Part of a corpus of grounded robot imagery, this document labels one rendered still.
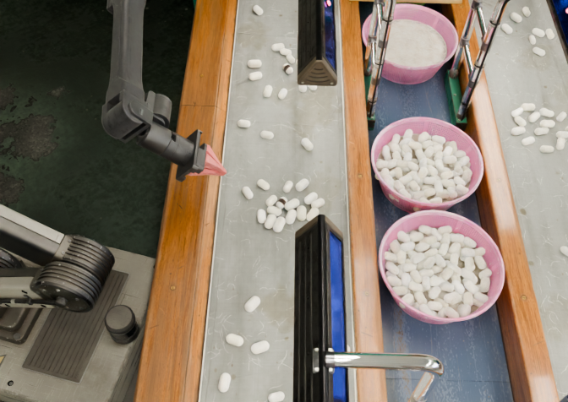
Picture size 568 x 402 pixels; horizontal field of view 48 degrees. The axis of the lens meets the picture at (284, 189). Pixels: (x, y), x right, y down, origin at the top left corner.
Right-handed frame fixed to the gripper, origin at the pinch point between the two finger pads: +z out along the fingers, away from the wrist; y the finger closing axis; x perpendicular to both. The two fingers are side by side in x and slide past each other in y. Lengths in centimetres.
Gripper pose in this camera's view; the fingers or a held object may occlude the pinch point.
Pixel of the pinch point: (221, 171)
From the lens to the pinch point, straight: 138.9
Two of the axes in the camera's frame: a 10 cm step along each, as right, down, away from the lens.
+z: 7.5, 4.0, 5.3
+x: -6.6, 4.3, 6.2
